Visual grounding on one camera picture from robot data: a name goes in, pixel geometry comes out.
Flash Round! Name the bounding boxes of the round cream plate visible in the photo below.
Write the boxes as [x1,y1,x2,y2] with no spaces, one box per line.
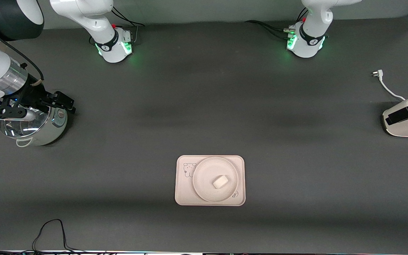
[193,157,239,203]

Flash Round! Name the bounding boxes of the white steamed bun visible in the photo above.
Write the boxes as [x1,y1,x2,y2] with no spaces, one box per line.
[212,175,229,189]

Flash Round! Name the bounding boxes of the cream tray with rabbit print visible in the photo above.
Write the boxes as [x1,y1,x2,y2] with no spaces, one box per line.
[175,155,246,206]

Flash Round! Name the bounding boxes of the white toaster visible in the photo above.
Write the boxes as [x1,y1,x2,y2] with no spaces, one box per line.
[382,97,408,137]

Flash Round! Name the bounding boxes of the glass rice cooker lid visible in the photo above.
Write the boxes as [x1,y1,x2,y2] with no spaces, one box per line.
[0,115,51,138]

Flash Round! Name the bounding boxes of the white toaster power cable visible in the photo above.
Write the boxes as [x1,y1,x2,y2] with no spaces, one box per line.
[372,70,407,101]

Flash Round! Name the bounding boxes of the black right arm base cables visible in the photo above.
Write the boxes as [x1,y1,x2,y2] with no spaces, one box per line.
[110,6,145,45]

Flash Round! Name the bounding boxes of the black arm base cables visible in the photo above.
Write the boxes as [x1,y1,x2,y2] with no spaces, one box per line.
[245,7,309,40]
[110,6,145,45]

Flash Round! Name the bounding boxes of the black looped table cable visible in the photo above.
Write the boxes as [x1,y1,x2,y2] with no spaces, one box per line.
[32,219,84,253]

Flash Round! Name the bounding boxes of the black left arm base cables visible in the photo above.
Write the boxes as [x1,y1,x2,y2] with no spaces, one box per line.
[245,7,309,40]

